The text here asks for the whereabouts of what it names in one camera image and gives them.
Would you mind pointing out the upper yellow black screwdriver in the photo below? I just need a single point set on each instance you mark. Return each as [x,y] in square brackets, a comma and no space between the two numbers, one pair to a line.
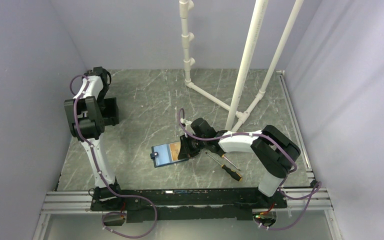
[228,160]

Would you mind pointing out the black card storage box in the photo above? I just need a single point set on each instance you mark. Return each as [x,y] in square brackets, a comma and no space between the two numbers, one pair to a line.
[110,112]

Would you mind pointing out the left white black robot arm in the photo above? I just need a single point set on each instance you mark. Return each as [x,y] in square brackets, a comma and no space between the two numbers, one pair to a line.
[88,113]

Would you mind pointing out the dark blue card holder wallet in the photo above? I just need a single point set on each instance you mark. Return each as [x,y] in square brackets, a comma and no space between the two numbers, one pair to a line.
[161,157]

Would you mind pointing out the white PVC pipe frame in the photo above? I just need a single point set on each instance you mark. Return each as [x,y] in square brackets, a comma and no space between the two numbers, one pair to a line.
[236,119]

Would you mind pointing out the aluminium extrusion rail frame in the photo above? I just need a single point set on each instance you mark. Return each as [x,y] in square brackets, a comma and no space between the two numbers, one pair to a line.
[149,102]

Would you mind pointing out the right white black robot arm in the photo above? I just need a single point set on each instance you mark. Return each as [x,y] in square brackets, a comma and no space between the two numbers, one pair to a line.
[276,152]

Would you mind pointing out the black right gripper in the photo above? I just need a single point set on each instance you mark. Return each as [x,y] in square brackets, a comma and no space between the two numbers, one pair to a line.
[185,151]

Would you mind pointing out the yellow black screwdriver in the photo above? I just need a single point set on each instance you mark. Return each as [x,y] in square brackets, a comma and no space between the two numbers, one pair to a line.
[233,174]
[228,160]

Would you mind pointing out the lower yellow black screwdriver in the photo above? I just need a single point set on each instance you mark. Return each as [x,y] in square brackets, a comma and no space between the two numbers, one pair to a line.
[233,174]

